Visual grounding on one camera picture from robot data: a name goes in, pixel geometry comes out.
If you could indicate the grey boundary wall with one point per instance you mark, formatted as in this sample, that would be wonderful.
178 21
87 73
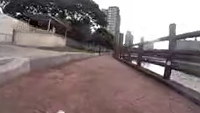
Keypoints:
78 43

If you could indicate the tall grey tower building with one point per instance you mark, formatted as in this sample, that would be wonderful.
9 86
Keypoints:
113 20

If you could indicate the red paved path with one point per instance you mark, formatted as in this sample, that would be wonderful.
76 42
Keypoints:
99 89

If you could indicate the low building across river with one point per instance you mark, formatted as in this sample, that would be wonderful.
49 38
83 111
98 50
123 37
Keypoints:
192 44

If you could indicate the grey concrete kerb wall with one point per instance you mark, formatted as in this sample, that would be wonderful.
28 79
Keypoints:
17 69

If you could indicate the river water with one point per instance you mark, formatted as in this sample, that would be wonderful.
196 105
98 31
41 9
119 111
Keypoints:
190 80

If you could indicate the distant tower building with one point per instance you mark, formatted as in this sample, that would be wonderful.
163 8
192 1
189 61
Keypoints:
128 38

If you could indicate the wooden railing fence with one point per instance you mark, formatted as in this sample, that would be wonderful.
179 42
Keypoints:
170 53

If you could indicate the grass strip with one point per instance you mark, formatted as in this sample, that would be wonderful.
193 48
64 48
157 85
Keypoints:
60 48

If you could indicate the row of large trees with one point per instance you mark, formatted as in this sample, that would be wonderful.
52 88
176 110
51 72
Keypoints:
64 10

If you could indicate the beige wall with shelter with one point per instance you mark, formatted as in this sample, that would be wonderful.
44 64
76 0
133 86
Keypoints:
29 34

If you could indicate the grey concrete pavement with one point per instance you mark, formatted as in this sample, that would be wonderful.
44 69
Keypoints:
11 51

